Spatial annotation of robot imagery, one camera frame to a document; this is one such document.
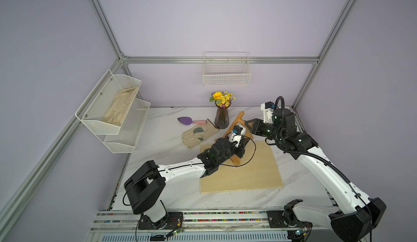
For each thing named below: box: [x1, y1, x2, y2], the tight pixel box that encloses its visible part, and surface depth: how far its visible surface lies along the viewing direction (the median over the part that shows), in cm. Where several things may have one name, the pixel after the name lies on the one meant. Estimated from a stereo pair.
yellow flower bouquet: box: [209, 91, 236, 109], surface depth 95 cm
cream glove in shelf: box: [102, 85, 139, 127], surface depth 81 cm
